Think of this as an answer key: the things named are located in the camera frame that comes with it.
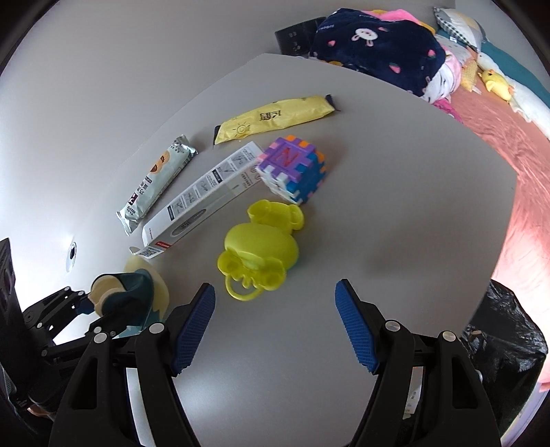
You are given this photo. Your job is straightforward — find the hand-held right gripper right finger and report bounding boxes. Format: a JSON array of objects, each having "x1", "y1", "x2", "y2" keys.
[{"x1": 334, "y1": 278, "x2": 503, "y2": 447}]

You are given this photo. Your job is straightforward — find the yellow snack packet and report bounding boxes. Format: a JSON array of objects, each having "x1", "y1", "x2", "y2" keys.
[{"x1": 213, "y1": 94, "x2": 340, "y2": 149}]

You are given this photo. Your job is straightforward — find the small yellow plush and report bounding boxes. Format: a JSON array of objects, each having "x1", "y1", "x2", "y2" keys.
[{"x1": 459, "y1": 59, "x2": 481, "y2": 94}]

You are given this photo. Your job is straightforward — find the plaid pillow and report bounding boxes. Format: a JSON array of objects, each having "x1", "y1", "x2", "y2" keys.
[{"x1": 432, "y1": 6, "x2": 489, "y2": 53}]

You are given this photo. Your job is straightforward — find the pink plush blanket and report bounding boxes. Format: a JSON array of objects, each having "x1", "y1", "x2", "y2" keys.
[{"x1": 360, "y1": 7, "x2": 436, "y2": 32}]

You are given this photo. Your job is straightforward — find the magenta cloth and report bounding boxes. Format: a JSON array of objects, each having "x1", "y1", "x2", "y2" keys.
[{"x1": 433, "y1": 98, "x2": 464, "y2": 124}]

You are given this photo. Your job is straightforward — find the colourful foam puzzle cube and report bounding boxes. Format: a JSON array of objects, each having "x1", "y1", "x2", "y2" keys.
[{"x1": 256, "y1": 136, "x2": 330, "y2": 205}]

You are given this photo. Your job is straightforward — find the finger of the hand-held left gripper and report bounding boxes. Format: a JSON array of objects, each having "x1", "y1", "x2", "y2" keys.
[
  {"x1": 22, "y1": 287, "x2": 98, "y2": 345},
  {"x1": 41, "y1": 300, "x2": 149, "y2": 367}
]

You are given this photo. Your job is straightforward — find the pale green snack wrapper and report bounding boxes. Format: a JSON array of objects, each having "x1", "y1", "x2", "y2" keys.
[{"x1": 116, "y1": 134, "x2": 199, "y2": 236}]

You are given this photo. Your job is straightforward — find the black trash bag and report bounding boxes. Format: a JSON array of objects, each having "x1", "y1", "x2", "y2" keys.
[{"x1": 461, "y1": 279, "x2": 549, "y2": 436}]

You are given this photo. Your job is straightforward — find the teal and cream paper cup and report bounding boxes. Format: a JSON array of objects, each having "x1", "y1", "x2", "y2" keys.
[{"x1": 89, "y1": 254, "x2": 171, "y2": 339}]

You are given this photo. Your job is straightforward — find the yellow-green elephant plastic toy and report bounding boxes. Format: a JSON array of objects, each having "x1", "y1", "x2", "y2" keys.
[{"x1": 217, "y1": 198, "x2": 307, "y2": 302}]

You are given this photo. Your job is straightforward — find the white and pink clothing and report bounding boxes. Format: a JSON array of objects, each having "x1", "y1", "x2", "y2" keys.
[{"x1": 423, "y1": 33, "x2": 469, "y2": 104}]

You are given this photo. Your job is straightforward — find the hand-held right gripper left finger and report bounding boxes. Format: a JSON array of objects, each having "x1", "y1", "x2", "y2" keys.
[{"x1": 48, "y1": 282, "x2": 216, "y2": 447}]

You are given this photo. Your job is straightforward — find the black wall socket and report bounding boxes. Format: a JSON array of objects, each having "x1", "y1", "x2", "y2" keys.
[{"x1": 274, "y1": 17, "x2": 328, "y2": 57}]

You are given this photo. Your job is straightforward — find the long white cardboard box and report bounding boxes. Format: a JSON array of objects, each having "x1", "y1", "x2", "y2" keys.
[{"x1": 128, "y1": 141, "x2": 265, "y2": 261}]

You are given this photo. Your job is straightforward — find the bed with pink sheet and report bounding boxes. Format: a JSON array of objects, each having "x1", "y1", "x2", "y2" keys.
[{"x1": 433, "y1": 81, "x2": 550, "y2": 285}]

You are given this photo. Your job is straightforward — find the navy bunny print blanket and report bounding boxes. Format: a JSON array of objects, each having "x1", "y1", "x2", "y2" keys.
[{"x1": 309, "y1": 8, "x2": 448, "y2": 98}]

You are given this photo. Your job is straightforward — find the yellow duck plush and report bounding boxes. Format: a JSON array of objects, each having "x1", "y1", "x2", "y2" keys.
[{"x1": 478, "y1": 68, "x2": 515, "y2": 102}]

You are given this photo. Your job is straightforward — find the teal pillow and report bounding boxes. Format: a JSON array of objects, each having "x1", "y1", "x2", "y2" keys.
[{"x1": 480, "y1": 38, "x2": 540, "y2": 96}]

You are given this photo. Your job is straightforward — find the white goose plush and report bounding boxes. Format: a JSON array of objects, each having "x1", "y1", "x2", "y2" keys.
[{"x1": 476, "y1": 52, "x2": 550, "y2": 139}]

